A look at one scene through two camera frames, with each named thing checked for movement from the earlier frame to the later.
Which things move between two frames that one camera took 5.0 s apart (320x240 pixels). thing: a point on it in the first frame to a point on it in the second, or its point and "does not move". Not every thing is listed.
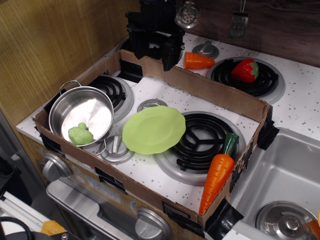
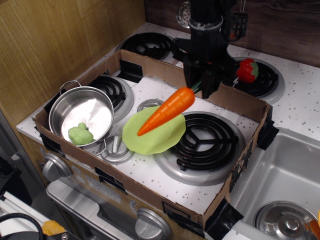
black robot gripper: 153,31 to 205,55
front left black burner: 120,93 does not move
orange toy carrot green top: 221,171 to 170,107
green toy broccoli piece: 80,135 does not move
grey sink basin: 287,170 does not move
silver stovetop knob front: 114,151 does not move
